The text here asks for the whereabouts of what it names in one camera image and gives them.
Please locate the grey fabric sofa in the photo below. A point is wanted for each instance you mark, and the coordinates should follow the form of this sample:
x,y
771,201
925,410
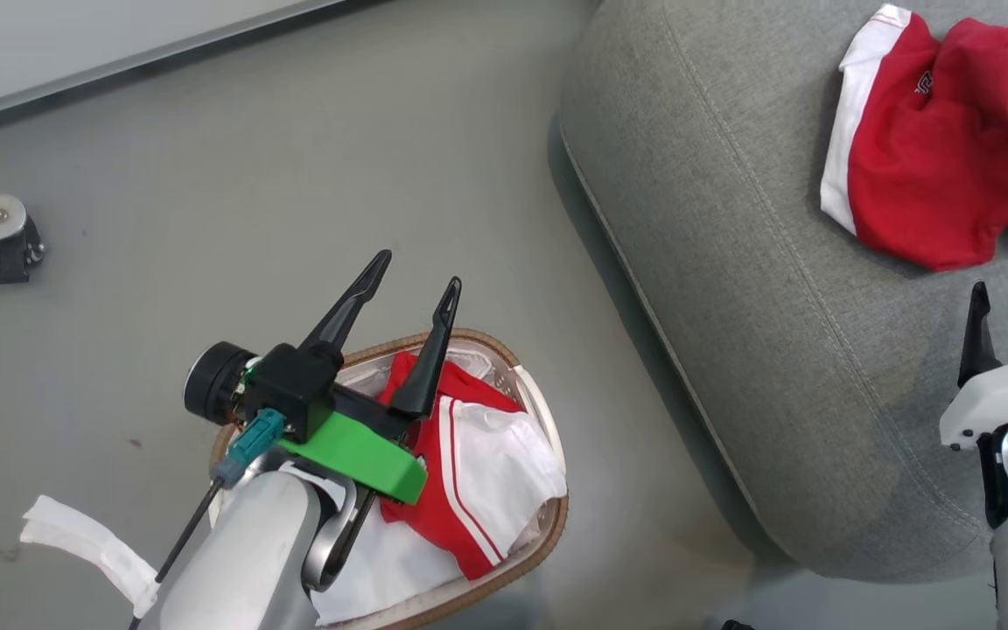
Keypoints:
x,y
775,262

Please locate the red and white striped garment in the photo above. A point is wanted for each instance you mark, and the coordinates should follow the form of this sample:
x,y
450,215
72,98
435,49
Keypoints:
x,y
486,472

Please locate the black cylindrical wrist camera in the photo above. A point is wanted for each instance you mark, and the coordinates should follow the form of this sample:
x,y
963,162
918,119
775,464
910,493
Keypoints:
x,y
211,381

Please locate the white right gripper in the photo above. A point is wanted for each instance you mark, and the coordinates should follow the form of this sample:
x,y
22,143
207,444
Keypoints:
x,y
1007,389

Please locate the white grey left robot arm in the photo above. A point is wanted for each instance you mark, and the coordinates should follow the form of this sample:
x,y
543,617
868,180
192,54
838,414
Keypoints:
x,y
250,551

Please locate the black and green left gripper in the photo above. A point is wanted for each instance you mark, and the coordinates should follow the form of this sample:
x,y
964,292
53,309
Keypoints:
x,y
351,451

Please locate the white cloth strip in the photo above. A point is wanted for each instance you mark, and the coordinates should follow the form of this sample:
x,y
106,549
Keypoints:
x,y
84,538

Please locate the white laundry basket brown rim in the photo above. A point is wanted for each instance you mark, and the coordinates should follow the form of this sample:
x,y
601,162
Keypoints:
x,y
521,385

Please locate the black caster wheel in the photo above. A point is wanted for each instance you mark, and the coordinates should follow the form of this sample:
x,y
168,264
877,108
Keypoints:
x,y
16,258

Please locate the red garment with white band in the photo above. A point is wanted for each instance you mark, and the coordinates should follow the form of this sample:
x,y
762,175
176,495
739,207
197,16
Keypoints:
x,y
941,149

